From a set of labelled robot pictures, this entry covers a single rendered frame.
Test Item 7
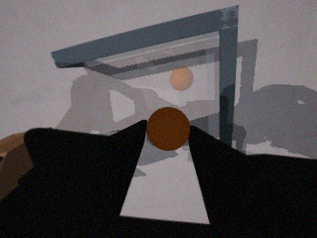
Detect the translucent orange ball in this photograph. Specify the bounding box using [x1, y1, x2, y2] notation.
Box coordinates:
[170, 66, 194, 91]

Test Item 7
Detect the brown ball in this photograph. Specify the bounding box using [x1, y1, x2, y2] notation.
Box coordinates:
[147, 107, 190, 151]

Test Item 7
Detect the clear low corner wall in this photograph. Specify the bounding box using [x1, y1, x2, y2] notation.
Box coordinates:
[65, 31, 220, 140]

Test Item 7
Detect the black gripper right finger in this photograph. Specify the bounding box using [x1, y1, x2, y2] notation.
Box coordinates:
[188, 126, 317, 226]

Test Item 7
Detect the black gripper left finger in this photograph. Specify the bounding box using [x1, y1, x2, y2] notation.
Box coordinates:
[24, 120, 148, 215]

